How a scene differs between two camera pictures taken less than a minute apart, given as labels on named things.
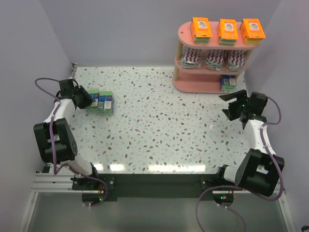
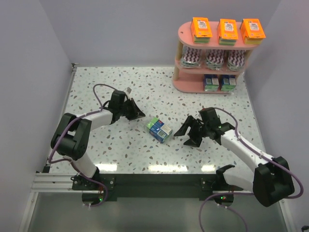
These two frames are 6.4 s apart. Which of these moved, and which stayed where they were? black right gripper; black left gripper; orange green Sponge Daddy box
Moved: black left gripper; black right gripper
Stayed: orange green Sponge Daddy box
